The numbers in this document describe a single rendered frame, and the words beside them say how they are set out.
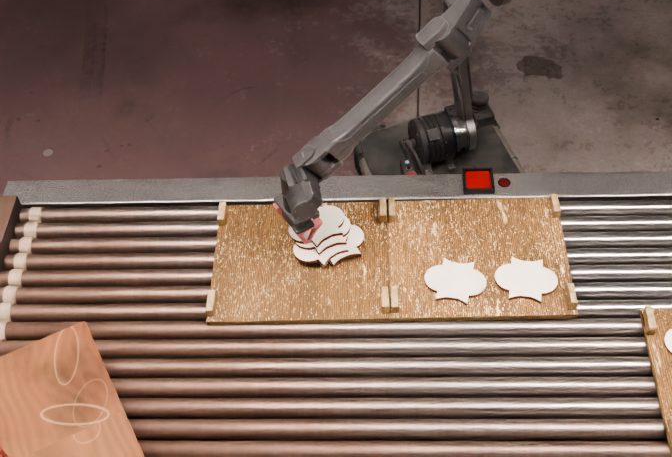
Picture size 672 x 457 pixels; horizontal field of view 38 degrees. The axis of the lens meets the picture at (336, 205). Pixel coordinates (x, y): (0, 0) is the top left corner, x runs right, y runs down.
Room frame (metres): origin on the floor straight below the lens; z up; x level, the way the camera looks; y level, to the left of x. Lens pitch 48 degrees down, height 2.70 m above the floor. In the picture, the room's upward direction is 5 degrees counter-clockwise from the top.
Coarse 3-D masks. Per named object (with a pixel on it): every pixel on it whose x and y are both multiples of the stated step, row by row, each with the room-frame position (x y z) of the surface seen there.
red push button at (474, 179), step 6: (468, 174) 1.67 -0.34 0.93; (474, 174) 1.67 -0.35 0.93; (480, 174) 1.67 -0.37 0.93; (486, 174) 1.67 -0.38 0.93; (468, 180) 1.65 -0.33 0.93; (474, 180) 1.65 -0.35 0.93; (480, 180) 1.65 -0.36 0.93; (486, 180) 1.65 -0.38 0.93; (468, 186) 1.63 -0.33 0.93; (474, 186) 1.63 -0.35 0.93; (480, 186) 1.63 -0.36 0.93; (486, 186) 1.63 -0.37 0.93
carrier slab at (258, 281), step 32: (256, 224) 1.56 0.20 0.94; (352, 224) 1.53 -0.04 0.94; (384, 224) 1.52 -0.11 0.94; (224, 256) 1.46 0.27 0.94; (256, 256) 1.46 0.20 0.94; (288, 256) 1.45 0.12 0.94; (352, 256) 1.43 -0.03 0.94; (384, 256) 1.43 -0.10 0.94; (224, 288) 1.37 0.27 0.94; (256, 288) 1.36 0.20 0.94; (288, 288) 1.36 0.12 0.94; (320, 288) 1.35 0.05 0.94; (352, 288) 1.34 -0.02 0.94; (224, 320) 1.28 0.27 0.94; (256, 320) 1.27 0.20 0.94; (288, 320) 1.27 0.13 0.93; (320, 320) 1.26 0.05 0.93; (352, 320) 1.26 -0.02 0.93; (384, 320) 1.25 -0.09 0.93
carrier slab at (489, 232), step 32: (416, 224) 1.52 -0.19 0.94; (448, 224) 1.51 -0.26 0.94; (480, 224) 1.50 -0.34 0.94; (512, 224) 1.49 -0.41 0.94; (544, 224) 1.48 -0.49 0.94; (416, 256) 1.42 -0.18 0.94; (448, 256) 1.41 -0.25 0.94; (480, 256) 1.40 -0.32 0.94; (512, 256) 1.40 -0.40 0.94; (544, 256) 1.39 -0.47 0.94; (416, 288) 1.33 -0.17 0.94; (416, 320) 1.25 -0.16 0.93; (448, 320) 1.24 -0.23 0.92
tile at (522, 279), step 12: (516, 264) 1.36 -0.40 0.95; (528, 264) 1.36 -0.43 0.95; (540, 264) 1.36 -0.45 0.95; (504, 276) 1.33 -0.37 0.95; (516, 276) 1.33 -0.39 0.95; (528, 276) 1.33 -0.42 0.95; (540, 276) 1.32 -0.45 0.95; (552, 276) 1.32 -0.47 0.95; (504, 288) 1.30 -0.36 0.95; (516, 288) 1.30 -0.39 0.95; (528, 288) 1.29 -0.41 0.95; (540, 288) 1.29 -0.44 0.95; (552, 288) 1.29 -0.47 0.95; (540, 300) 1.26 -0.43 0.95
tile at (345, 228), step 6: (348, 222) 1.50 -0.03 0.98; (342, 228) 1.49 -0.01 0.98; (348, 228) 1.49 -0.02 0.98; (330, 240) 1.45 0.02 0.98; (336, 240) 1.45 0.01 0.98; (342, 240) 1.45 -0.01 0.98; (300, 246) 1.44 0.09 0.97; (306, 246) 1.44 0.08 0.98; (312, 246) 1.44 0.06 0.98; (324, 246) 1.44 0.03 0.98; (330, 246) 1.44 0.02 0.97; (318, 252) 1.42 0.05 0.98
